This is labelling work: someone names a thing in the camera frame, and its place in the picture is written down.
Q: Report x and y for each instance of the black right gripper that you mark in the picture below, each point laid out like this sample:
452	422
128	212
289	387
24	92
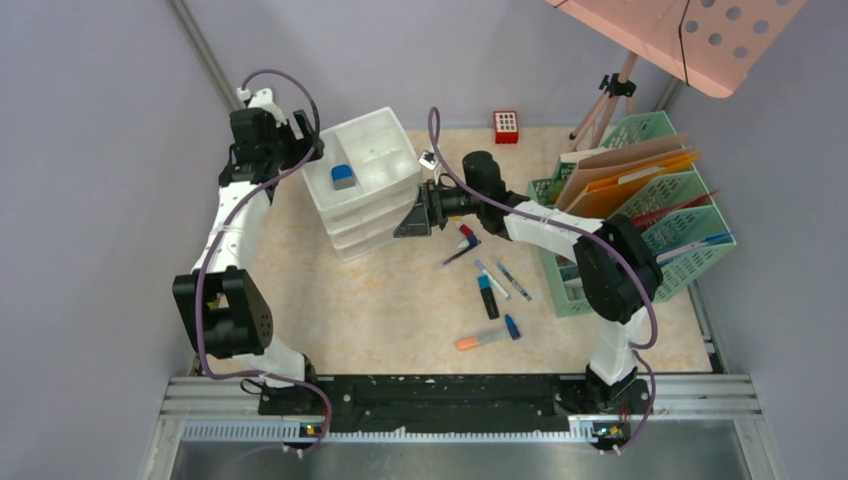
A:
426	213

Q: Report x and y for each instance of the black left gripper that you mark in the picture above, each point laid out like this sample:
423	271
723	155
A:
298	143

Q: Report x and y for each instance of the white plastic drawer organizer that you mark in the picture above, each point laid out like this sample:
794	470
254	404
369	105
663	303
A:
361	219

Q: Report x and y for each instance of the orange folder binder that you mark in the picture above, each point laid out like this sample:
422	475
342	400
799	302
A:
601	197

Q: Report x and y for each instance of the red plastic folder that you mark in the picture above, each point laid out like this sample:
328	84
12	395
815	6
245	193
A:
646	220

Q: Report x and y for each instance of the green plastic file rack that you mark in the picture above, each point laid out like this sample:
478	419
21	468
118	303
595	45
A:
679	228

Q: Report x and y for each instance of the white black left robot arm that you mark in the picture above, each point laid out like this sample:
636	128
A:
222	309

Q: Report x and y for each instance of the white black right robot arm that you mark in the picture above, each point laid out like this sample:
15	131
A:
618	272

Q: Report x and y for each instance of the red cap small bottle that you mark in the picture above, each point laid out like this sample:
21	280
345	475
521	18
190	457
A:
466	231

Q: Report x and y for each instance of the dark purple pen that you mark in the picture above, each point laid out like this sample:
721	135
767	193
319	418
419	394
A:
457	255

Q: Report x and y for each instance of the red grid pen holder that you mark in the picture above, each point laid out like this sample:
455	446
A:
506	127

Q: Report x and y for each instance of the blue grey eraser block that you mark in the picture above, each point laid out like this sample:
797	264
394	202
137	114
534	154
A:
342	177

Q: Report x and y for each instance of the blue clear gel pen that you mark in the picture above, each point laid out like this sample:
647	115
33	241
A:
511	279

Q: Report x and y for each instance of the black marker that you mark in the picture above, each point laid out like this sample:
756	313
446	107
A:
488	298

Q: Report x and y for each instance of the white blue pen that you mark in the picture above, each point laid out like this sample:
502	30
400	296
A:
495	284

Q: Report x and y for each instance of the blue marker cap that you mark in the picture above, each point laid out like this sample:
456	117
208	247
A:
512	327

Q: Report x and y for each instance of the orange cap clear marker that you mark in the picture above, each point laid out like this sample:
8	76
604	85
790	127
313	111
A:
482	339

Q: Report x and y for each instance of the blue file folder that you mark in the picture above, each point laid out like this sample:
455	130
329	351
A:
671	254

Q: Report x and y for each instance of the pink music stand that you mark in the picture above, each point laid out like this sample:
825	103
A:
709	45

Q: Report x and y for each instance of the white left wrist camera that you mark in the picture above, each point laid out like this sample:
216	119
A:
262	99

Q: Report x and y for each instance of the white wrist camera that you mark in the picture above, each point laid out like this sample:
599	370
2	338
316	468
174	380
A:
262	99
430	161

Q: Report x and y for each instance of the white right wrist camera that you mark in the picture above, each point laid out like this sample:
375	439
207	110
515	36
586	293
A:
430	161

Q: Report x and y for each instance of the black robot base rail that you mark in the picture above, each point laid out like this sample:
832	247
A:
403	398

